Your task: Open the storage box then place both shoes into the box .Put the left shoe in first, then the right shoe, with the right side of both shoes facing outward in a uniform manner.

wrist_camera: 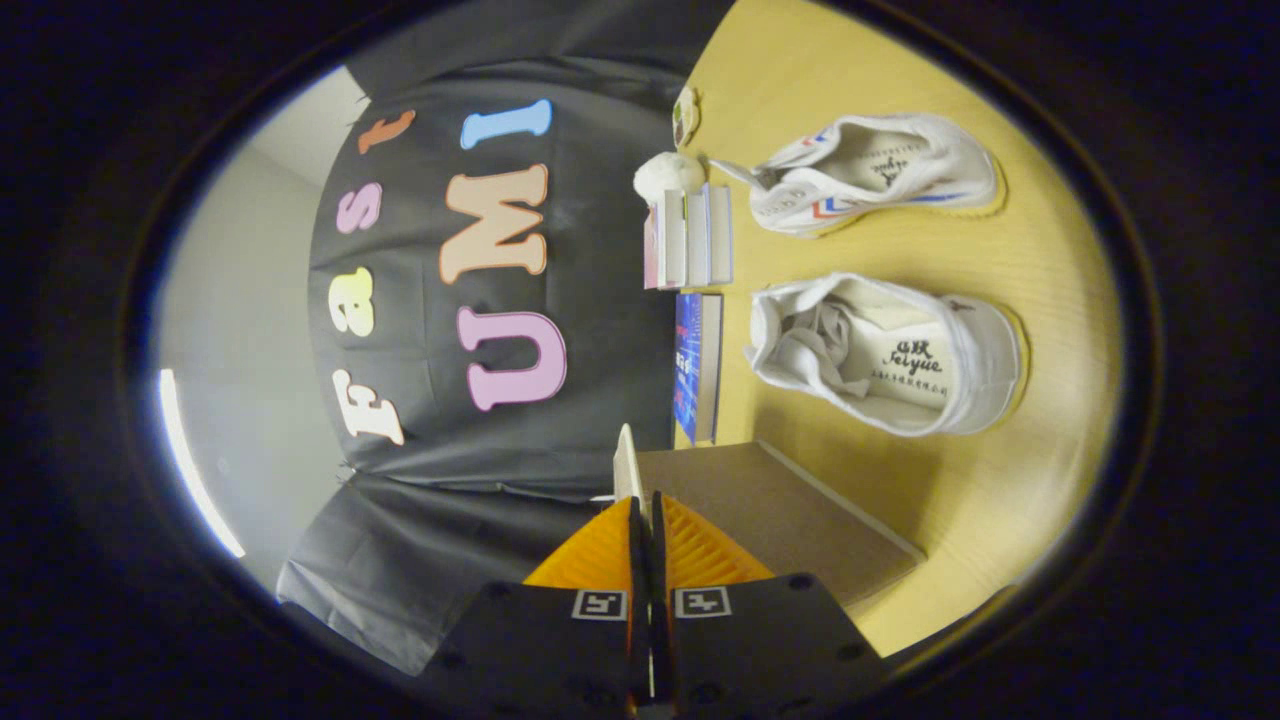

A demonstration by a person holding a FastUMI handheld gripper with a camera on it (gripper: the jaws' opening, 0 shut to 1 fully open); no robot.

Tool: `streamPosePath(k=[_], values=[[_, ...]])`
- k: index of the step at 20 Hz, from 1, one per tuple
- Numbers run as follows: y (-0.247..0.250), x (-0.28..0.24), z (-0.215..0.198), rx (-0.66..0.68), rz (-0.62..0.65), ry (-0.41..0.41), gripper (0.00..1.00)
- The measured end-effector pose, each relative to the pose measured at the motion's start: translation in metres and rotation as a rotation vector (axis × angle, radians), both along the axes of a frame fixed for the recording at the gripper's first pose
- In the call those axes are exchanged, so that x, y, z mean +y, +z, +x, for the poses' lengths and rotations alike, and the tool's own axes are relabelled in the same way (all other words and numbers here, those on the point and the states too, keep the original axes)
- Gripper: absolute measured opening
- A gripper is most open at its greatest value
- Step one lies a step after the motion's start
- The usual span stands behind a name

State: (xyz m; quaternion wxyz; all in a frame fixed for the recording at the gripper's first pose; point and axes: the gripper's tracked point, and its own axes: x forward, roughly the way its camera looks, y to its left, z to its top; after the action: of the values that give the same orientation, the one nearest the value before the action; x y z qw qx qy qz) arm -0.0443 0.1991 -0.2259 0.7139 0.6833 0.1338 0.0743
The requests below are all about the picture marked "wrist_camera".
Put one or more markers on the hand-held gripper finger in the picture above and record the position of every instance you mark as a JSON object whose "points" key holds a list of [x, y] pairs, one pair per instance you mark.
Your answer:
{"points": [[660, 600], [637, 600]]}

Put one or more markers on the brown lidded fabric storage box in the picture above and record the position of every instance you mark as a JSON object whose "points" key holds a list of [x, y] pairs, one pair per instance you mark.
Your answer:
{"points": [[780, 510]]}

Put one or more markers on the white canvas shoe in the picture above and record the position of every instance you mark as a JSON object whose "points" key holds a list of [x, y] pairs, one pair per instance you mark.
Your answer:
{"points": [[930, 370], [900, 165]]}

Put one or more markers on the blue cover book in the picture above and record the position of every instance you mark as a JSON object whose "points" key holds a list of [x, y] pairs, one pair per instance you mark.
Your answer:
{"points": [[688, 365]]}

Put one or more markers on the black backdrop cloth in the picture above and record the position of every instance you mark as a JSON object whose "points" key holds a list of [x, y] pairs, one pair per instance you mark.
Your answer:
{"points": [[600, 250]]}

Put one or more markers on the white book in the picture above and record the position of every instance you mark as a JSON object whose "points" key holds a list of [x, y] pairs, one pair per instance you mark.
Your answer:
{"points": [[698, 235], [674, 240]]}

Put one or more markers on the pale blue book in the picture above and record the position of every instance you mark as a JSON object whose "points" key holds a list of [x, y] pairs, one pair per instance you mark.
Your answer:
{"points": [[721, 232]]}

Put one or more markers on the white fluffy ball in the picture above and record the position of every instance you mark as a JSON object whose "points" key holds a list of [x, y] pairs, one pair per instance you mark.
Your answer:
{"points": [[668, 174]]}

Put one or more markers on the small colour palette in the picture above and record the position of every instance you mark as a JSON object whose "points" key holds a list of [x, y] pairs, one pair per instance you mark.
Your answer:
{"points": [[685, 115]]}

